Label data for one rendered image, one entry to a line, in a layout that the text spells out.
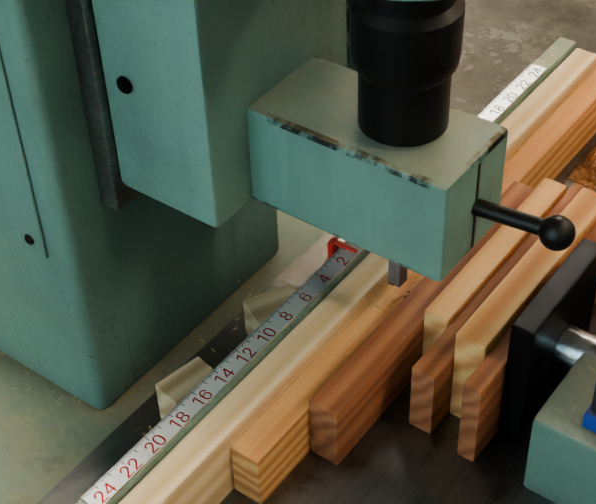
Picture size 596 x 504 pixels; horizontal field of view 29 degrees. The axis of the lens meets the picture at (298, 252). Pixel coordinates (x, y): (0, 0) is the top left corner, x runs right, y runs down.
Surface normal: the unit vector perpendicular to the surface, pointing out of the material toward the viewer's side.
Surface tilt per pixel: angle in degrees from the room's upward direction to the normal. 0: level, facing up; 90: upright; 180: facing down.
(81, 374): 90
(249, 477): 90
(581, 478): 90
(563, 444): 90
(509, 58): 0
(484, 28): 0
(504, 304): 0
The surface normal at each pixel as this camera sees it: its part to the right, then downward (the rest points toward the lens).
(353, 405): 0.80, 0.38
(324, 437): -0.59, 0.55
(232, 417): -0.03, -0.74
